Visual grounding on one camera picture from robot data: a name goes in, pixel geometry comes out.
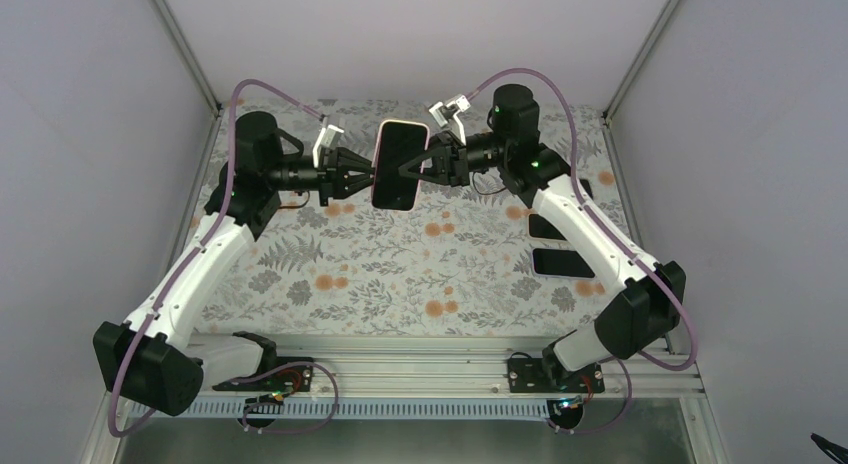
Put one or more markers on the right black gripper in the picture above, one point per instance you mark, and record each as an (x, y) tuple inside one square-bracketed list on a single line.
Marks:
[(449, 165)]

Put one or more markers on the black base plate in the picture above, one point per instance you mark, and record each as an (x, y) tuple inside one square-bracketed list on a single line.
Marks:
[(286, 375), (533, 375)]

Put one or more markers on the cased black phone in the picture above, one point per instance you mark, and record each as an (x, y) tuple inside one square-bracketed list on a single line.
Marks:
[(560, 263), (540, 228), (586, 189)]

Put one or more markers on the right aluminium corner post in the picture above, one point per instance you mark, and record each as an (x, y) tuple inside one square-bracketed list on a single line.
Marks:
[(653, 36)]

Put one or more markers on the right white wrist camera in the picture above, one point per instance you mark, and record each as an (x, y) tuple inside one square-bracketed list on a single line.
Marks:
[(447, 115)]

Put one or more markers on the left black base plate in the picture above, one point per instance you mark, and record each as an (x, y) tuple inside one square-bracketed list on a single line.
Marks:
[(286, 375)]

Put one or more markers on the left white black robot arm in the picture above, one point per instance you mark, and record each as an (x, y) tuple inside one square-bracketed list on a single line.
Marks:
[(148, 358)]

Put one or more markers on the grey slotted cable duct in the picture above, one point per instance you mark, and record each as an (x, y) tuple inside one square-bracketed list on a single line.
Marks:
[(382, 409)]

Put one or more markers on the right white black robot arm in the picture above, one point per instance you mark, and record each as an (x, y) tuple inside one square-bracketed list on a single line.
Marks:
[(646, 295)]

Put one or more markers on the black object bottom corner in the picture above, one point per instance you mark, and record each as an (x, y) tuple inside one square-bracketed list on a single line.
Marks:
[(836, 452)]

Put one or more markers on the floral patterned table mat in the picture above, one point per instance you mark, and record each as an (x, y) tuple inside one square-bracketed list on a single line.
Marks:
[(459, 263)]

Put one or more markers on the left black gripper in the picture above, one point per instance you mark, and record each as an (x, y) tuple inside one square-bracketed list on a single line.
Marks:
[(334, 176)]

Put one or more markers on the aluminium corner post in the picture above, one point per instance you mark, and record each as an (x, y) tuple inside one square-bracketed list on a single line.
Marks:
[(178, 38), (653, 36)]

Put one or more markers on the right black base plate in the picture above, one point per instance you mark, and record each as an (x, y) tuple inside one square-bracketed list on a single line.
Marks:
[(533, 375)]

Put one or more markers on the left aluminium corner post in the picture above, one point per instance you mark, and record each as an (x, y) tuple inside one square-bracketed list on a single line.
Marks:
[(178, 38)]

